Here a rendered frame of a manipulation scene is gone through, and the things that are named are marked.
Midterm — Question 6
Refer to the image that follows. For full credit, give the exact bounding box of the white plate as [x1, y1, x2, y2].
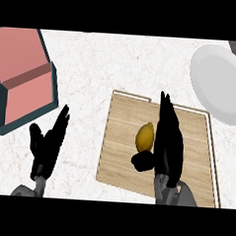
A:
[186, 42, 236, 127]

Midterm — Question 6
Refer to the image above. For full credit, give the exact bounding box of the pink and teal open box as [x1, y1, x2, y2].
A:
[0, 27, 64, 140]

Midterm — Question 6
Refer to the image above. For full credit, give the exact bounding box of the wooden tray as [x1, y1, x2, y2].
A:
[94, 88, 228, 209]

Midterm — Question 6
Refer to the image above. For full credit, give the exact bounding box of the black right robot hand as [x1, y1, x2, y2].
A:
[128, 89, 189, 190]

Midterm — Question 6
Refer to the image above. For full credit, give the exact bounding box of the yellow lemon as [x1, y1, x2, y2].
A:
[134, 120, 156, 155]

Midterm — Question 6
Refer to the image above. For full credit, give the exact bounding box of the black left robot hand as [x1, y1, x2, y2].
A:
[26, 102, 71, 183]

